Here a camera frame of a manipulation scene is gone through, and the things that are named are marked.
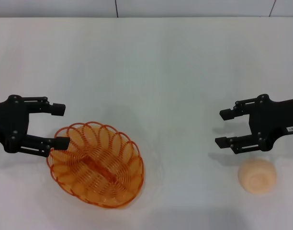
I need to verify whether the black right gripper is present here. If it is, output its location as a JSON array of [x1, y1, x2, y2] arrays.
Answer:
[[214, 94, 293, 154]]

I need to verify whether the orange plastic woven basket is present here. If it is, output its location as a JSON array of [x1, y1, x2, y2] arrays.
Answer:
[[46, 121, 145, 209]]

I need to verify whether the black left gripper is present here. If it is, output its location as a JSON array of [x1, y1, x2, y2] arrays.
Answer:
[[0, 95, 70, 158]]

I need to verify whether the pale orange foam bun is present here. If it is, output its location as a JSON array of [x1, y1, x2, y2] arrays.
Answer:
[[237, 158, 277, 195]]

